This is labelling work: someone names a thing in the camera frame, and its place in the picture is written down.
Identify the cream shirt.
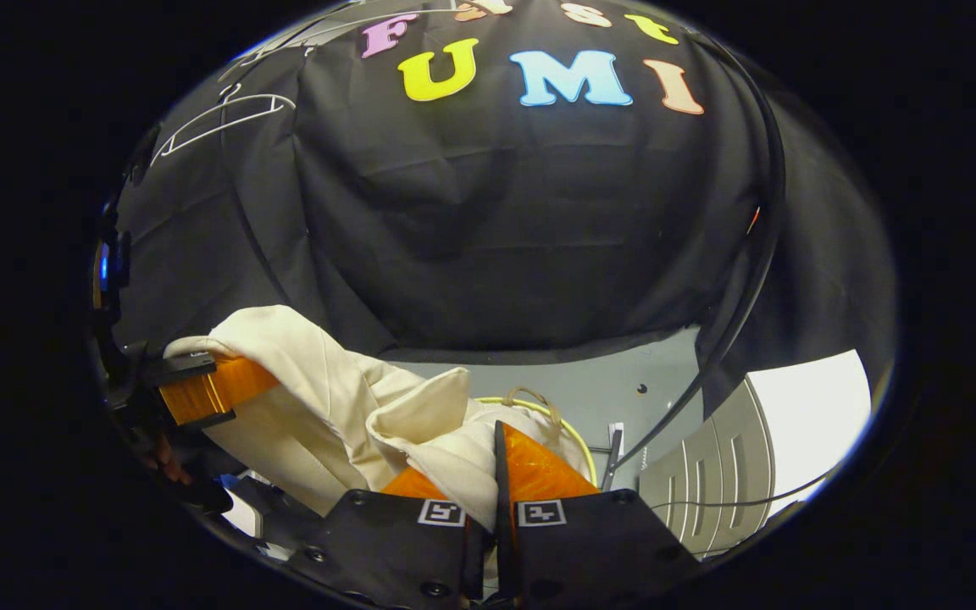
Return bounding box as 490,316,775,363
162,305,595,533

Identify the grey ribbed plastic panel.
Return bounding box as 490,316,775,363
636,377,779,562

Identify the white clothes hanger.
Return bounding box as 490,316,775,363
149,83,298,167
234,7,421,67

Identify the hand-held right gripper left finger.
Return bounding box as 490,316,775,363
285,464,486,607

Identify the white flat board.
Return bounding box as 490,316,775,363
746,349,872,519

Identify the thin black cable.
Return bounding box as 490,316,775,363
649,464,840,511

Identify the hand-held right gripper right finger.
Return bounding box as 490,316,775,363
493,420,702,607

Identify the cream laundry hamper yellow rim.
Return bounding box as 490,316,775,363
475,388,601,491

